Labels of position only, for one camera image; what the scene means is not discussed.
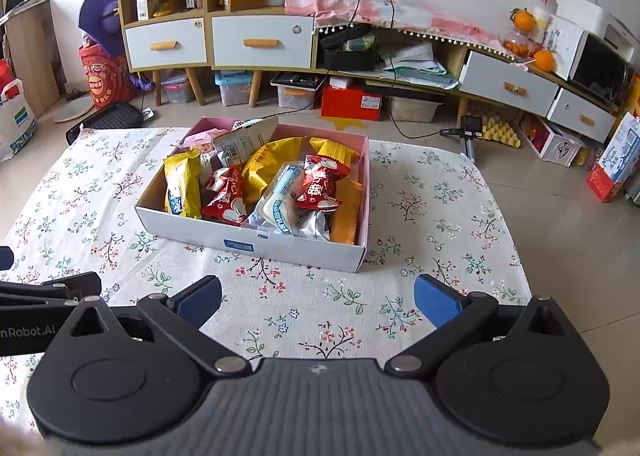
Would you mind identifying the pink patterned cloth runner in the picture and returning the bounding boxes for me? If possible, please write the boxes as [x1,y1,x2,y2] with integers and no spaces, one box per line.
[285,0,531,65]

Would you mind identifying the long white blue packet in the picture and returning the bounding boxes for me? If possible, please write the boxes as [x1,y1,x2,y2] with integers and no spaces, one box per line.
[242,162,307,237]

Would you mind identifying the red printed gift bag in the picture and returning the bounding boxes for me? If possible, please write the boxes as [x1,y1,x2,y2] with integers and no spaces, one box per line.
[77,43,139,111]

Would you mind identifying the white cartoon printed box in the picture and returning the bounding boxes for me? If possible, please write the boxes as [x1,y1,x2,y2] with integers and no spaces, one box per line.
[520,115,586,168]

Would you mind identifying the blue white carton box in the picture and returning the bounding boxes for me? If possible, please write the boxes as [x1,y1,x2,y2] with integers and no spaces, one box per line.
[586,111,640,202]

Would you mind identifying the yellow packet blue label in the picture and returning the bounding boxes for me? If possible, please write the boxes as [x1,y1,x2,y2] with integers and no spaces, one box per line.
[163,148,204,220]

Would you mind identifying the red yellow box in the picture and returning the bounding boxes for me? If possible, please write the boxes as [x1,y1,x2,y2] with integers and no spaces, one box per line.
[625,73,640,117]

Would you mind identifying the white patterned box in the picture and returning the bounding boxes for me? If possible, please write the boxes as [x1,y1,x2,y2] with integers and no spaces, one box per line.
[542,15,589,82]

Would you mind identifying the purple plush toy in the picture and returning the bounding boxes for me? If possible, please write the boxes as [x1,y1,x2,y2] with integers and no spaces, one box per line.
[77,0,146,92]

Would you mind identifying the pile of white papers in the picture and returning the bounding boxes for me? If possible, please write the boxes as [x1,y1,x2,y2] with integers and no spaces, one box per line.
[375,42,460,90]

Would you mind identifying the clear bin black lid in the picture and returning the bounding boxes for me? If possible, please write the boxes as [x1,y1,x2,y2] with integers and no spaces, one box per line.
[270,72,326,111]

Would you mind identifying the small silver snack packet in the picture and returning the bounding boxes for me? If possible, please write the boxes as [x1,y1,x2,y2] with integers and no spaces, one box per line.
[295,208,335,243]

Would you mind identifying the silver white snack bag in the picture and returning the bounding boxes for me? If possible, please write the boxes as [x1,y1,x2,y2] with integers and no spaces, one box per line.
[212,115,281,169]

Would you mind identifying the pink snack packet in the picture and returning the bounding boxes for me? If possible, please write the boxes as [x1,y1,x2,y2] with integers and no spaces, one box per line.
[181,131,217,153]

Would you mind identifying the black microwave oven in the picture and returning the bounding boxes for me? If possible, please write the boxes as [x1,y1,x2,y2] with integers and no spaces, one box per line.
[567,31,636,107]

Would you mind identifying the wooden bookcase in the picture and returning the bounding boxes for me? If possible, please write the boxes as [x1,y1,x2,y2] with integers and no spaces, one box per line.
[0,0,61,117]

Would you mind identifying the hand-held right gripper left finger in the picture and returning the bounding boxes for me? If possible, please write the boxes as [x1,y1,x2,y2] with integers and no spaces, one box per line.
[66,275,253,378]

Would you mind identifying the round wooden board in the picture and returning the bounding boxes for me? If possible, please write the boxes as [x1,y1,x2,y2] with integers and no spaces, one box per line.
[54,103,96,125]

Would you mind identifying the black power cable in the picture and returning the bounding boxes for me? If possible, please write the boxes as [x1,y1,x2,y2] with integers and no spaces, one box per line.
[250,0,371,125]
[382,0,451,140]

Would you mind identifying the red white snack packet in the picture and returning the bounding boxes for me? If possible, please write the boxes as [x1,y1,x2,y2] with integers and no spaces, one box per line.
[201,166,249,228]
[295,154,352,213]

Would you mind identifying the white drawer orange handle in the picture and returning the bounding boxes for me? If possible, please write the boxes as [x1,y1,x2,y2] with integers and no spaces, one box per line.
[458,50,560,118]
[211,15,316,70]
[124,18,208,71]
[546,87,619,143]

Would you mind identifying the low wooden cabinet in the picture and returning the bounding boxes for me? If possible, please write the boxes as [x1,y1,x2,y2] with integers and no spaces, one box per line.
[312,21,626,138]

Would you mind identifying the red cardboard box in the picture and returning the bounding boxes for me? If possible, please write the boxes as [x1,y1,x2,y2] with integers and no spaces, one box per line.
[320,81,384,122]

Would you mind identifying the black case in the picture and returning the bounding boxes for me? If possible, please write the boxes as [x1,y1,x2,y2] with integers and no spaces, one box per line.
[319,23,380,72]

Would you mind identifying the black grill pan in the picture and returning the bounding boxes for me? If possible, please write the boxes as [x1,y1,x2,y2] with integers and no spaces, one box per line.
[66,103,146,145]

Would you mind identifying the long golden snack packet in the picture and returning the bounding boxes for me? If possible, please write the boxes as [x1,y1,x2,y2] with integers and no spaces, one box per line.
[329,176,365,247]

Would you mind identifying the white foam box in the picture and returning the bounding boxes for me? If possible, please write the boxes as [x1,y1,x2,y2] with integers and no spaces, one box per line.
[556,0,640,45]

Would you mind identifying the white tote bag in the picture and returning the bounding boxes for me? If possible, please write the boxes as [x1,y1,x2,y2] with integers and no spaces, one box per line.
[0,78,39,162]

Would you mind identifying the yellow star floor sticker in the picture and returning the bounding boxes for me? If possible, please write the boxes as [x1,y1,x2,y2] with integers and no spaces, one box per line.
[322,116,369,133]

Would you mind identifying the wide clear plastic bin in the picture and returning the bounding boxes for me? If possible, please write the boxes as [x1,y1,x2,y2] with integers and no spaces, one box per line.
[387,95,445,123]

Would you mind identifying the small clear plastic bin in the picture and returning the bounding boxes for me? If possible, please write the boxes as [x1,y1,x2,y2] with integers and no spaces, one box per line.
[161,73,197,105]

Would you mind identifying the floral tablecloth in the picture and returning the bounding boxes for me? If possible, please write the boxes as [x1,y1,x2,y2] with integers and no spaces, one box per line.
[0,126,533,424]

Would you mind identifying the oranges on cabinet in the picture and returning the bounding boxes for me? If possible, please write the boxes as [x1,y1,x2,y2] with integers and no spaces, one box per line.
[501,30,541,60]

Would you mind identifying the yellow egg tray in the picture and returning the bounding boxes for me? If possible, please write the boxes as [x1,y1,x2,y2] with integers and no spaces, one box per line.
[482,115,521,147]

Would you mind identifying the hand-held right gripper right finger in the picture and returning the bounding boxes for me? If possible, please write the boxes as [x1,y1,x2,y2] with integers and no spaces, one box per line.
[385,273,581,377]

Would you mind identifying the pink cardboard box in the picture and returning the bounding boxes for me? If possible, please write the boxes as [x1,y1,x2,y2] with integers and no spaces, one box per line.
[135,116,371,273]

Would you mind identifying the small tripod camera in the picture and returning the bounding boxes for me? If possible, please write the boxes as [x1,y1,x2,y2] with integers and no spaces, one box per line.
[440,115,484,162]

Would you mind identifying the large yellow snack bag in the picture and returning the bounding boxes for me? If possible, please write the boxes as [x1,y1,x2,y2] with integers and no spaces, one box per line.
[241,136,305,204]
[309,136,365,172]

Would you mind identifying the clear bin blue lid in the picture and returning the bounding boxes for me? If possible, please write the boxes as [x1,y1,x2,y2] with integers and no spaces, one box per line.
[215,70,254,107]

